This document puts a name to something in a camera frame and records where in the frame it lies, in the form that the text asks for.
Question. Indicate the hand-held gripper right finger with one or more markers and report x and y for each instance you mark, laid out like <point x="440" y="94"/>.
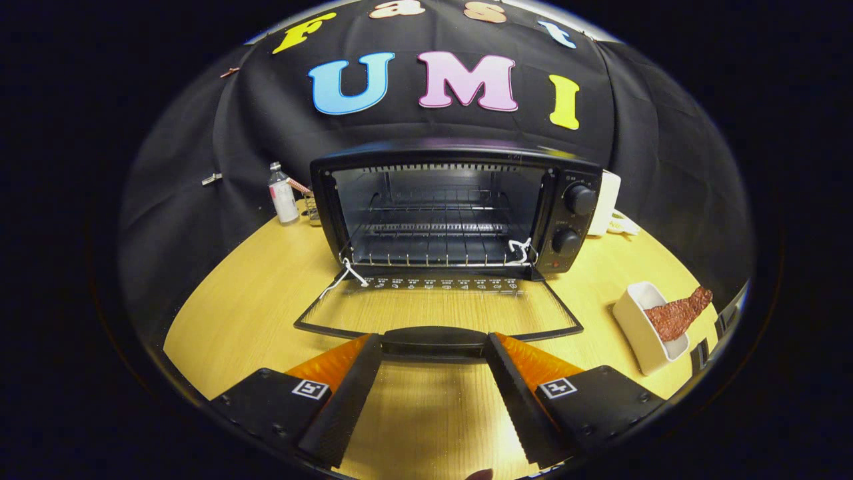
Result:
<point x="516" y="400"/>

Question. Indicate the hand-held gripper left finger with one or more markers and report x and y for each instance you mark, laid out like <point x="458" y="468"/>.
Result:
<point x="346" y="400"/>

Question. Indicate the brown meat slice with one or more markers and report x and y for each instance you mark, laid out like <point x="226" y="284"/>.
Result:
<point x="676" y="313"/>

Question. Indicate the black toaster oven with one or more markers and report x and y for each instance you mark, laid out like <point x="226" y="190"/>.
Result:
<point x="566" y="200"/>

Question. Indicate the white bread toaster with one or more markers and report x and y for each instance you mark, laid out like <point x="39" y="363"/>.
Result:
<point x="605" y="200"/>

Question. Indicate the white rectangular dish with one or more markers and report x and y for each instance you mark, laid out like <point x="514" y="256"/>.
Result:
<point x="640" y="333"/>

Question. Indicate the small white plate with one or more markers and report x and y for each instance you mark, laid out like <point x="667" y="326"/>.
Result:
<point x="623" y="225"/>

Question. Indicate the clear plastic bottle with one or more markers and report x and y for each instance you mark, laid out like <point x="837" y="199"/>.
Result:
<point x="284" y="200"/>

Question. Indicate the red striped stick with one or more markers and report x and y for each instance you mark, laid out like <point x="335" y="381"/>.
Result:
<point x="300" y="186"/>

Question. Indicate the black backdrop cloth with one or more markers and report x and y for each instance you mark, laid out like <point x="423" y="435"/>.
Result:
<point x="200" y="233"/>

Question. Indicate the silver metal clip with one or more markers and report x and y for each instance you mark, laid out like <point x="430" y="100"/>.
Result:
<point x="212" y="178"/>

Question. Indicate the red clip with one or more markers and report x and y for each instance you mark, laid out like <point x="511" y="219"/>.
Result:
<point x="230" y="71"/>

